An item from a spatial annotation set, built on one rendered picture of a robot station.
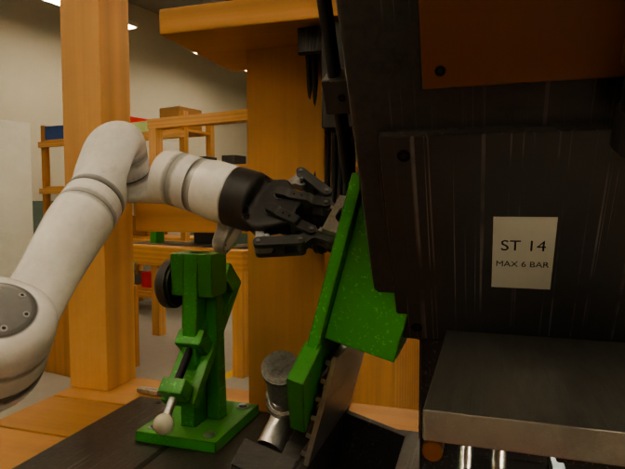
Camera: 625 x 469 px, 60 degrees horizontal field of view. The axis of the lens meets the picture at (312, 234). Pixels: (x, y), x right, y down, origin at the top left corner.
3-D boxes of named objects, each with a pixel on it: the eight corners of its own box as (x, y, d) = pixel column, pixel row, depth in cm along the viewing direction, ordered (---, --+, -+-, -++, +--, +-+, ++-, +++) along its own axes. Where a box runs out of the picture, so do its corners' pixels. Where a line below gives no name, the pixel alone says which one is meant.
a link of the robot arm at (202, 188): (258, 209, 75) (219, 197, 77) (246, 150, 67) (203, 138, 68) (226, 259, 70) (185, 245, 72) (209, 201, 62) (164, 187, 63)
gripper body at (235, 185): (206, 197, 62) (279, 221, 59) (240, 150, 67) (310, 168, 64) (218, 238, 68) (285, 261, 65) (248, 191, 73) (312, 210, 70)
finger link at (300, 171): (294, 168, 68) (321, 196, 64) (306, 162, 68) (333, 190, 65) (295, 183, 70) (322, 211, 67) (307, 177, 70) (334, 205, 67)
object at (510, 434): (761, 510, 26) (764, 448, 26) (419, 461, 31) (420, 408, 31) (599, 328, 63) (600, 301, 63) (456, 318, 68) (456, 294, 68)
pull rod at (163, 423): (166, 439, 72) (166, 396, 72) (149, 436, 73) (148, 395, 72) (188, 422, 77) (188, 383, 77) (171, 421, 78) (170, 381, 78)
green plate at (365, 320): (377, 417, 50) (442, 195, 47) (294, 386, 52) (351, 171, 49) (396, 378, 61) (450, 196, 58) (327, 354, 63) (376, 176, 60)
